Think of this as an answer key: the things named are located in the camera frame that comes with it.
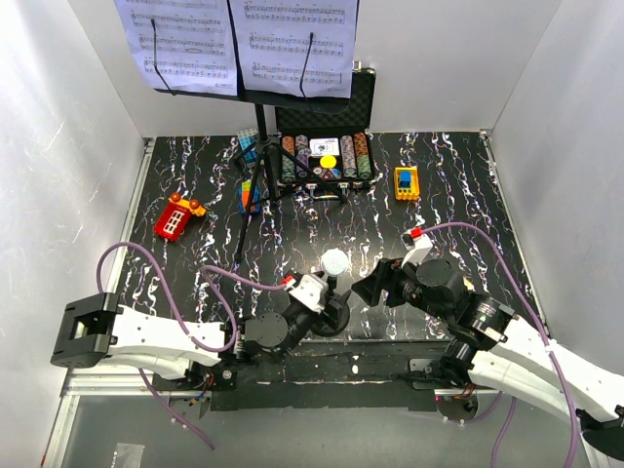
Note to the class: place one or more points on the light blue toy block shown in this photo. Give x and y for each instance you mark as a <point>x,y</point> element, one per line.
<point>247,140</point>

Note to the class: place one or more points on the yellow dealer chip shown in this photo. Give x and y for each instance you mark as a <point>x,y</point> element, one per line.
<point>328,162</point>

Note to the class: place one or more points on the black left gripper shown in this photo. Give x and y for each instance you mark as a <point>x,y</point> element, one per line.
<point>333,309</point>

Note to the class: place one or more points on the white playing card deck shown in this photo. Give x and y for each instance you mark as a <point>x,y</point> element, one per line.
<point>325,146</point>

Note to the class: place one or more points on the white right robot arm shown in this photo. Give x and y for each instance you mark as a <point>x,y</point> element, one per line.
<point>492,346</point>

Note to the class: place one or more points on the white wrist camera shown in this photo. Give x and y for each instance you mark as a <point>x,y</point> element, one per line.
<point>307,291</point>
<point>417,244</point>

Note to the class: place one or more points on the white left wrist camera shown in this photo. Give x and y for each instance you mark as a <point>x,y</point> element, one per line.
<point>307,291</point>

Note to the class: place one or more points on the black music stand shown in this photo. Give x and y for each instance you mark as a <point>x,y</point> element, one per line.
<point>268,148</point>

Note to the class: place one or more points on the red toy bus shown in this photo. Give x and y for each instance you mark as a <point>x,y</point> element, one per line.
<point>176,215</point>

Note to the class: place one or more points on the yellow toy block tray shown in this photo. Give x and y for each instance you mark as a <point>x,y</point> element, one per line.
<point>406,184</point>

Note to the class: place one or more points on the blue orange toy block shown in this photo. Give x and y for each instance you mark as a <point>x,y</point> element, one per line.
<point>244,193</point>

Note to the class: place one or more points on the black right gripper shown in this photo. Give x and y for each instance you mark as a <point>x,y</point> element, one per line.
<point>387,275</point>

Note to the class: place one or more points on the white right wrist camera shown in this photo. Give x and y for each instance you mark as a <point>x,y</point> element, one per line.
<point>417,244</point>

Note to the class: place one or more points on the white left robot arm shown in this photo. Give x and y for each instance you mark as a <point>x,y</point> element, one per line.
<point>99,330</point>

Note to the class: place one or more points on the black poker chip case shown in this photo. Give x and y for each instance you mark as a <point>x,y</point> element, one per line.
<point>355,167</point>

